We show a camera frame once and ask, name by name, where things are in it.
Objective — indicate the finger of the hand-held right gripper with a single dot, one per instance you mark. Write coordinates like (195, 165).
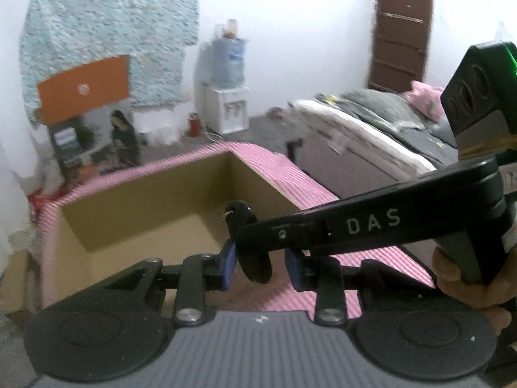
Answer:
(282, 234)

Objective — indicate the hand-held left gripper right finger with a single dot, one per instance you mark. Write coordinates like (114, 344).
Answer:
(293, 270)

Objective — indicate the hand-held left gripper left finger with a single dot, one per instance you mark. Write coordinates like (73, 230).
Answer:
(228, 264)

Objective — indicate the black key fob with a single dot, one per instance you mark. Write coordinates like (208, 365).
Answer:
(252, 266)

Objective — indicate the brown cardboard box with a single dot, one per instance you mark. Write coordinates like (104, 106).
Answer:
(141, 210)

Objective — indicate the person's right hand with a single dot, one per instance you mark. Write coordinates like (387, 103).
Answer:
(464, 297)

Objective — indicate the bed base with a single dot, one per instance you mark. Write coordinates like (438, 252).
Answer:
(355, 161)

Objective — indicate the pink pillow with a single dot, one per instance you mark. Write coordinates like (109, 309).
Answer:
(426, 97)

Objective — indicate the grey blanket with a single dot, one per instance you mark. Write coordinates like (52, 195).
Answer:
(387, 109)

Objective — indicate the white mattress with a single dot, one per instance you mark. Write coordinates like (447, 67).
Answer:
(363, 129)

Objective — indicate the red bottle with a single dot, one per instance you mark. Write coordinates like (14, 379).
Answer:
(194, 125)

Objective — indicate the white water dispenser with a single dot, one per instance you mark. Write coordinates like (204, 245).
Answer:
(218, 105)

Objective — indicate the white plastic bag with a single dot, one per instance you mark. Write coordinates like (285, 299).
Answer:
(159, 136)

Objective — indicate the brown door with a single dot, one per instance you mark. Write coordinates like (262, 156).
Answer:
(400, 32)

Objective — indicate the blue water bottle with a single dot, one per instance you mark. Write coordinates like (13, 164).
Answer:
(226, 60)

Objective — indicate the red packet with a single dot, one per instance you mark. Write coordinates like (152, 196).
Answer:
(38, 201)

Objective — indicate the small tan container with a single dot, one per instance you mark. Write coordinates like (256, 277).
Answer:
(231, 27)

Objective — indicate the white curtain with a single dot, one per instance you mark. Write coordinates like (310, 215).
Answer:
(16, 194)

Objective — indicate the printed carton with orange top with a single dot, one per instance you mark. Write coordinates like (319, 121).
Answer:
(80, 85)

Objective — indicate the teal patterned wall cloth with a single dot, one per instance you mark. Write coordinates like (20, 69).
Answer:
(101, 16)

